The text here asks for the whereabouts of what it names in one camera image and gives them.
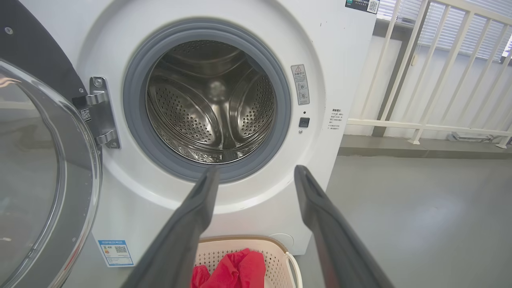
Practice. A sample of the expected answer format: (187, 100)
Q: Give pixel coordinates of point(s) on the round black glass washer door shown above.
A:
(32, 180)

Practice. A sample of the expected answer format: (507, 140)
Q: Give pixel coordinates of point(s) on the grey warning sticker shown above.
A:
(300, 84)

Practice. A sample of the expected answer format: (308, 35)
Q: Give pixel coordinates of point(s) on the white metal railing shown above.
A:
(400, 124)

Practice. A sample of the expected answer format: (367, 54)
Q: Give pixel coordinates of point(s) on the white front-load washing machine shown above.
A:
(340, 60)

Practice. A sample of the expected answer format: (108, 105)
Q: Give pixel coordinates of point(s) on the blue energy label sticker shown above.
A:
(116, 253)

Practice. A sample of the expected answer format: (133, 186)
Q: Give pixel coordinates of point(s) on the black QR code sticker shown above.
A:
(362, 5)

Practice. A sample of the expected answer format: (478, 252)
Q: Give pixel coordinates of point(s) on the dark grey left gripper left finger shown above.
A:
(180, 240)

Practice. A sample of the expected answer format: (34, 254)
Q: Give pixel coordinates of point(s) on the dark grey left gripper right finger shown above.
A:
(336, 240)

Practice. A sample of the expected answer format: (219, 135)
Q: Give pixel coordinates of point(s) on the cream perforated laundry basket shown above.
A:
(276, 256)

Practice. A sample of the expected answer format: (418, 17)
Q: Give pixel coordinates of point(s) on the red cloth garment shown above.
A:
(240, 272)

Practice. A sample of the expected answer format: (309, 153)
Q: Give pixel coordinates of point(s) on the metal washer door hinge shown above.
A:
(102, 116)

